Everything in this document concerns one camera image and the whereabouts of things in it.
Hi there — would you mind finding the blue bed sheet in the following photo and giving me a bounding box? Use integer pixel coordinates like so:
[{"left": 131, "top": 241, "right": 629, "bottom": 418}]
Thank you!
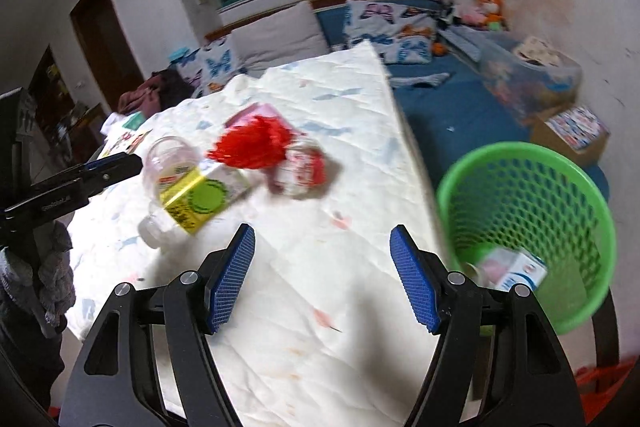
[{"left": 312, "top": 0, "right": 611, "bottom": 202}]

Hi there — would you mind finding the grey patterned long box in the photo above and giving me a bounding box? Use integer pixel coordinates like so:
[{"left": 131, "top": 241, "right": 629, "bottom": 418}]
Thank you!
[{"left": 444, "top": 27, "right": 489, "bottom": 60}]

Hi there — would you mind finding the red plastic stool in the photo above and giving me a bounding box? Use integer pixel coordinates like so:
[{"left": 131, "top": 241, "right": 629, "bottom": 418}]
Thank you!
[{"left": 574, "top": 356, "right": 637, "bottom": 409}]

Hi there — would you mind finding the clear bottle with yellow label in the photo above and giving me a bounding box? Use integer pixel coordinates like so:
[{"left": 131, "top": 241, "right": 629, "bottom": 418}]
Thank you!
[{"left": 159, "top": 159, "right": 253, "bottom": 236}]

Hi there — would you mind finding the white blue drink carton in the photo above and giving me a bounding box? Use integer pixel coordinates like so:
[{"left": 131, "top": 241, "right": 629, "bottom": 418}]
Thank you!
[{"left": 475, "top": 246, "right": 549, "bottom": 293}]

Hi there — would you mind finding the pink snack packet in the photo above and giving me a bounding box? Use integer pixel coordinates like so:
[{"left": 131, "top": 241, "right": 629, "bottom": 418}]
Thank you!
[{"left": 223, "top": 103, "right": 289, "bottom": 132}]

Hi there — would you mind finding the colourful picture book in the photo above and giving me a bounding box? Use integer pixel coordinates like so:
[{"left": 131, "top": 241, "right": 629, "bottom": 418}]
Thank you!
[{"left": 545, "top": 106, "right": 609, "bottom": 150}]

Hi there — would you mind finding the beige pillow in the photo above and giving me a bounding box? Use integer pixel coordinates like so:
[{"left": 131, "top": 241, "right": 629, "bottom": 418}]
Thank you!
[{"left": 230, "top": 1, "right": 331, "bottom": 76}]

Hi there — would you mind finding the white printed quilt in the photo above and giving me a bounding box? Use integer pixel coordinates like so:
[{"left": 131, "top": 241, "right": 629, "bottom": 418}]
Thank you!
[{"left": 67, "top": 39, "right": 481, "bottom": 427}]

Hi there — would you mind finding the green plastic mesh basket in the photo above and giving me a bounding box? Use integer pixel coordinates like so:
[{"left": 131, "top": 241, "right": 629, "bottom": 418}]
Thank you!
[{"left": 436, "top": 142, "right": 617, "bottom": 337}]

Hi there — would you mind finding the orange fox plush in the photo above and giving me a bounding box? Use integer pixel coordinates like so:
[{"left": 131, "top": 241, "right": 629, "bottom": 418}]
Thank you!
[{"left": 477, "top": 0, "right": 507, "bottom": 26}]

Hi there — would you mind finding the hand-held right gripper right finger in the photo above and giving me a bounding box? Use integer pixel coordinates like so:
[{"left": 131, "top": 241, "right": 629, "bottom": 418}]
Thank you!
[{"left": 389, "top": 224, "right": 586, "bottom": 427}]

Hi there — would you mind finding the butterfly pillow centre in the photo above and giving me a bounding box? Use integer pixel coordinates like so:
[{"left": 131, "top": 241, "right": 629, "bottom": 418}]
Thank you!
[{"left": 344, "top": 0, "right": 439, "bottom": 64}]

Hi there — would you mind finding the clear plastic jelly cup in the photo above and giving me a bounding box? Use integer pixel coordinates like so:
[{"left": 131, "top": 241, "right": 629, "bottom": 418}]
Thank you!
[{"left": 137, "top": 136, "right": 203, "bottom": 250}]

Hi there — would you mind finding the person's left hand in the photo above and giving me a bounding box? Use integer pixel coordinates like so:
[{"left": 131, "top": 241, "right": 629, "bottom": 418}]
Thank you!
[{"left": 0, "top": 219, "right": 76, "bottom": 335}]

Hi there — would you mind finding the butterfly print pillow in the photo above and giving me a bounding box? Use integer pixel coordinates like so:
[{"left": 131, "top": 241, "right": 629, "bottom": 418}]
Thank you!
[{"left": 172, "top": 34, "right": 247, "bottom": 98}]

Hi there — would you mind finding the brown cardboard box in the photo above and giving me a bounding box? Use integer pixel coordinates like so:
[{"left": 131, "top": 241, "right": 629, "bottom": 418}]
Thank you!
[{"left": 530, "top": 104, "right": 611, "bottom": 168}]

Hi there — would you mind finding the white sock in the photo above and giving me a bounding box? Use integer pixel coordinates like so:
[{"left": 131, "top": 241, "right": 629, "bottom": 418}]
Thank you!
[{"left": 390, "top": 72, "right": 451, "bottom": 89}]

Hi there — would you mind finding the clear plastic storage box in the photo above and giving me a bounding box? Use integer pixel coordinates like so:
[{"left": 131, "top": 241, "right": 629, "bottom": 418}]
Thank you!
[{"left": 477, "top": 36, "right": 584, "bottom": 126}]

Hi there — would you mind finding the red plastic bag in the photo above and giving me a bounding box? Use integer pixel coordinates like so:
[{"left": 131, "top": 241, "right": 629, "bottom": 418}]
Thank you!
[{"left": 206, "top": 116, "right": 294, "bottom": 170}]

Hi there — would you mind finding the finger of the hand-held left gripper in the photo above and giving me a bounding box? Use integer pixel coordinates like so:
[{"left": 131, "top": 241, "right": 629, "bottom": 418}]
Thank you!
[
  {"left": 82, "top": 157, "right": 128, "bottom": 172},
  {"left": 2, "top": 153, "right": 144, "bottom": 229}
]

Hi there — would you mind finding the pink plush toy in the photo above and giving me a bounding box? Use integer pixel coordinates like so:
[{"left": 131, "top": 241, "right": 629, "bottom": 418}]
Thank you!
[{"left": 462, "top": 4, "right": 489, "bottom": 28}]

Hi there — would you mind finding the colourful printed paper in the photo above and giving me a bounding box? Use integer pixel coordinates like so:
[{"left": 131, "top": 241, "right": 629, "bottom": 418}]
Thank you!
[{"left": 101, "top": 128, "right": 154, "bottom": 158}]

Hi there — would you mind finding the white patterned cloth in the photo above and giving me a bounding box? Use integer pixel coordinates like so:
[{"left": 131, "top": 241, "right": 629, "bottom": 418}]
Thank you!
[{"left": 515, "top": 37, "right": 564, "bottom": 66}]

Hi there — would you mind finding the dark cluttered shelf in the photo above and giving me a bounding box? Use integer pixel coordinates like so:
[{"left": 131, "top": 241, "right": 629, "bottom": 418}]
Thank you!
[{"left": 27, "top": 47, "right": 107, "bottom": 168}]

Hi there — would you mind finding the brown wooden door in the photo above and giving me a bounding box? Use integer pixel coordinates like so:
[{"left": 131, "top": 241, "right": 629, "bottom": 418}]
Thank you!
[{"left": 70, "top": 0, "right": 147, "bottom": 108}]

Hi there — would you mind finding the dark red clothes pile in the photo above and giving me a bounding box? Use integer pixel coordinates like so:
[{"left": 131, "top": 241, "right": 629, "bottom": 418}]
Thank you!
[{"left": 119, "top": 69, "right": 194, "bottom": 116}]

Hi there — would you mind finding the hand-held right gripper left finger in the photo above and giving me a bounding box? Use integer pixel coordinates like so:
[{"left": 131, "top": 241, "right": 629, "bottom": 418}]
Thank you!
[{"left": 59, "top": 223, "right": 257, "bottom": 427}]

